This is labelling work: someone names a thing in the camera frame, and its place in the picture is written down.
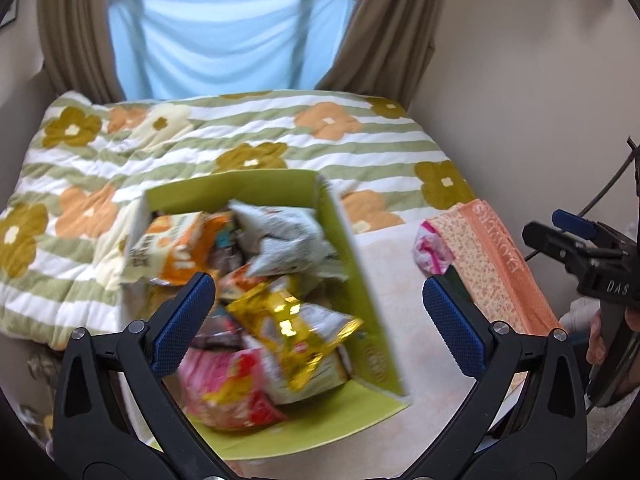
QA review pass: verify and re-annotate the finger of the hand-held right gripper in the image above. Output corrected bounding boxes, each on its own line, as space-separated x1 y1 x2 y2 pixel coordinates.
522 222 594 272
552 209 602 242

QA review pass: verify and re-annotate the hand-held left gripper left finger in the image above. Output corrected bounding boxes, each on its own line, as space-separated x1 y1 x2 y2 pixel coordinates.
52 271 227 480

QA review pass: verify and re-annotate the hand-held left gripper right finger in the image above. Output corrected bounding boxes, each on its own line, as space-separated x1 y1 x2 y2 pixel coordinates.
404 275 589 480

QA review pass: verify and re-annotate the orange and white snack packet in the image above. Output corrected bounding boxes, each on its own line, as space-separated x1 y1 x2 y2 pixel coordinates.
124 211 237 287

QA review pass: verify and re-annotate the pink floral snack packet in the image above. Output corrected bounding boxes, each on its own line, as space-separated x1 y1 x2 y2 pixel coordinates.
412 222 457 277

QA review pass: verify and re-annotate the pink and red snack packet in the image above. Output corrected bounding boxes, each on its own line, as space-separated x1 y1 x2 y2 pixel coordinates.
179 346 292 432

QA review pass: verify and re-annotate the dark printed snack packet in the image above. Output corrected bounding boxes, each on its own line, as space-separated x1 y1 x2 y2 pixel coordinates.
212 222 243 263

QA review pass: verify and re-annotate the yellow-green cardboard box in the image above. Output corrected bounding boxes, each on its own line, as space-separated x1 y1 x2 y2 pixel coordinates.
124 169 413 462

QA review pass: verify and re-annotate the shiny yellow snack packet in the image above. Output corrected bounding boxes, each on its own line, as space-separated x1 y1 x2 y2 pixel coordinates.
226 279 365 392

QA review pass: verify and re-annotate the large cheese stick snack bag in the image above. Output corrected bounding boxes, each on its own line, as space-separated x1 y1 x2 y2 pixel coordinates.
270 305 353 407

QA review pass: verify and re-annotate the grey snack packet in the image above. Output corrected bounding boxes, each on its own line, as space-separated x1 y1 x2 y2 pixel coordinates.
229 200 350 283

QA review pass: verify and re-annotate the person's right hand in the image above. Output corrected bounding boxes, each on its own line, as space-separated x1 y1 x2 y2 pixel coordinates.
587 307 609 367

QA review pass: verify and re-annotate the orange patterned towel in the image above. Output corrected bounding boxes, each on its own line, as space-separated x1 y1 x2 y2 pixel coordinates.
424 199 563 337

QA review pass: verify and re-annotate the cream printed mat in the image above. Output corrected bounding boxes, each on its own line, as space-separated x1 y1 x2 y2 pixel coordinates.
117 230 533 480

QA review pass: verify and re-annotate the floral striped blanket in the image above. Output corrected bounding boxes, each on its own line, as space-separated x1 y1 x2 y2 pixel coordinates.
0 90 477 352

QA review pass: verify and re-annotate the brown curtain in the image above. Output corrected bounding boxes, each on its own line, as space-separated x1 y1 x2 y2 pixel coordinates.
317 0 452 112
37 0 127 105

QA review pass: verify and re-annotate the light blue cloth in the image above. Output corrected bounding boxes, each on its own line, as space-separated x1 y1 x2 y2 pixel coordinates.
107 0 359 102

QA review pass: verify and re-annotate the black cable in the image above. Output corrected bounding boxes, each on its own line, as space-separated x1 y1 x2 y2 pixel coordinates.
525 137 640 262

